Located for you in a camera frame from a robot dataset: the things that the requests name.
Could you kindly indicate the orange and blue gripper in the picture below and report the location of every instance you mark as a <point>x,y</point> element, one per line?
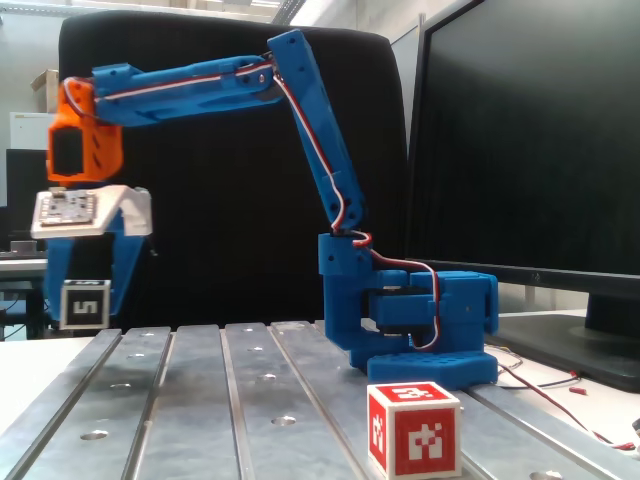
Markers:
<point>126,250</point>

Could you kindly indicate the black marker cube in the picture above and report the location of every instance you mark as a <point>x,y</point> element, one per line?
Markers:
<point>85,306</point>

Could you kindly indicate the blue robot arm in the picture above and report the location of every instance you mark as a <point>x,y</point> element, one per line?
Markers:
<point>320,150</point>

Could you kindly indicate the red marker cube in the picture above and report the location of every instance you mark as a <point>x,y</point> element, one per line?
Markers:
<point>430,440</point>

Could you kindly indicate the small grey box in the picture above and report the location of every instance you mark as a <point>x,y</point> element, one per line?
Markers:
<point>24,246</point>

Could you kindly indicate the white background desk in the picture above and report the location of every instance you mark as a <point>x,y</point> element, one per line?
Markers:
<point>20,267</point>

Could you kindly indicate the small black background monitor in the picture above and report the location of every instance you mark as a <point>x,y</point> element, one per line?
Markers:
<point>20,190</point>

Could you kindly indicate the white cabinet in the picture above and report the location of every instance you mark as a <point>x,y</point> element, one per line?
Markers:
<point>27,130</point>

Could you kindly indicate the cardboard box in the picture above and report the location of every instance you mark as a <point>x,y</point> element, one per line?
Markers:
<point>45,92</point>

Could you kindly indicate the aluminium slotted plate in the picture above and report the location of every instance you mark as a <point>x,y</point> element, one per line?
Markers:
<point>200,425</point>

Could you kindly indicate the ceiling light fixture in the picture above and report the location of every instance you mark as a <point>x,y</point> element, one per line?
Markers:
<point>290,10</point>

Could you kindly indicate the black Dell monitor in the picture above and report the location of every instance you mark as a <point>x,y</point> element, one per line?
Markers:
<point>550,150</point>

